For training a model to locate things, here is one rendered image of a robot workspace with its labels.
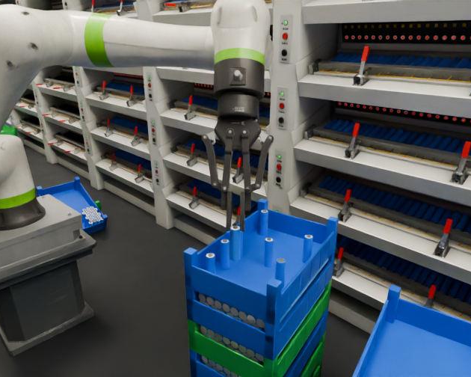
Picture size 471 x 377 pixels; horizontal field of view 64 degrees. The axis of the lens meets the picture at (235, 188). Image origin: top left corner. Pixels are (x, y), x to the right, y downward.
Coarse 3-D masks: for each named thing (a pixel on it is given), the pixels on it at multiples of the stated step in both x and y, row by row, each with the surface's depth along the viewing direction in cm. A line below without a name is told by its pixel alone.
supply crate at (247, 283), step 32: (256, 224) 95; (288, 224) 92; (320, 224) 87; (192, 256) 71; (256, 256) 84; (288, 256) 84; (320, 256) 78; (192, 288) 73; (224, 288) 68; (256, 288) 73; (288, 288) 65
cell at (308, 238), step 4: (304, 236) 79; (308, 236) 79; (312, 236) 79; (304, 240) 79; (308, 240) 79; (312, 240) 79; (304, 244) 80; (308, 244) 79; (312, 244) 79; (304, 248) 80; (308, 248) 79; (304, 252) 80; (308, 252) 80; (304, 256) 80; (308, 256) 80; (304, 260) 81
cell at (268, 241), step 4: (268, 240) 78; (272, 240) 78; (268, 244) 78; (272, 244) 78; (268, 248) 78; (272, 248) 78; (264, 252) 79; (268, 252) 78; (272, 252) 79; (264, 256) 80; (268, 256) 79; (272, 256) 79; (264, 260) 80; (268, 260) 79; (272, 260) 80; (264, 264) 80; (268, 264) 79
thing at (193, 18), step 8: (152, 0) 143; (160, 0) 145; (168, 0) 146; (176, 0) 150; (272, 0) 104; (152, 8) 144; (160, 8) 146; (200, 8) 131; (208, 8) 128; (272, 8) 106; (152, 16) 145; (160, 16) 141; (168, 16) 138; (176, 16) 135; (184, 16) 132; (192, 16) 129; (200, 16) 127; (208, 16) 124; (272, 16) 107; (176, 24) 137; (184, 24) 134; (192, 24) 132; (200, 24) 129; (208, 24) 126; (272, 24) 108
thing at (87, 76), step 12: (72, 0) 188; (84, 0) 192; (84, 72) 201; (96, 72) 206; (108, 72) 211; (84, 84) 203; (84, 108) 208; (96, 108) 211; (84, 132) 217; (84, 144) 221; (96, 144) 217; (108, 144) 222; (96, 168) 221; (96, 180) 223
